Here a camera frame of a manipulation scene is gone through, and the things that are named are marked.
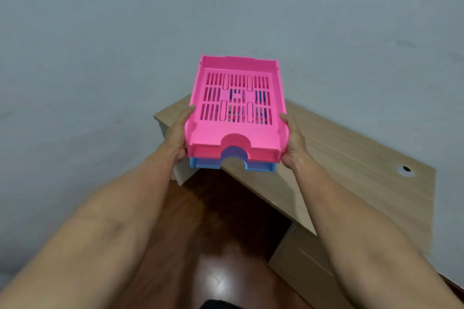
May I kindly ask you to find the pink plastic paper tray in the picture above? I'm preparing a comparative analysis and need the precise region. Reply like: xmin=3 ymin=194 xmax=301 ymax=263
xmin=184 ymin=54 xmax=290 ymax=164

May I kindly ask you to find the blue plastic paper tray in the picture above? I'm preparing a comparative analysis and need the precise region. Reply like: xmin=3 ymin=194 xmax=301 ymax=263
xmin=189 ymin=146 xmax=277 ymax=173

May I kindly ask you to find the person's left forearm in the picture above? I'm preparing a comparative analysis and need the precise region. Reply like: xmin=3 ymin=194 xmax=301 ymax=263
xmin=0 ymin=145 xmax=179 ymax=309

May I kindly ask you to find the person's left hand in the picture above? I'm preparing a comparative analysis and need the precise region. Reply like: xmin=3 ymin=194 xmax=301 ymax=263
xmin=163 ymin=105 xmax=196 ymax=163

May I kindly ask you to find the person's right hand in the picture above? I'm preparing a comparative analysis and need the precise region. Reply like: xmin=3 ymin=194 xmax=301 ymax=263
xmin=279 ymin=113 xmax=312 ymax=172

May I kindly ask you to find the light wooden desk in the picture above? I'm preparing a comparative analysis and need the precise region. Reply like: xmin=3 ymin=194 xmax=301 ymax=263
xmin=154 ymin=94 xmax=436 ymax=309

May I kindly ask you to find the person's black clothing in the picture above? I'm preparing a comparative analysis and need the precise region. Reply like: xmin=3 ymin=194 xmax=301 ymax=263
xmin=199 ymin=299 xmax=244 ymax=309

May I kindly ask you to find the person's right forearm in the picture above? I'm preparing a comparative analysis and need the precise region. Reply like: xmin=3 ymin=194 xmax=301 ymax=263
xmin=291 ymin=155 xmax=464 ymax=309

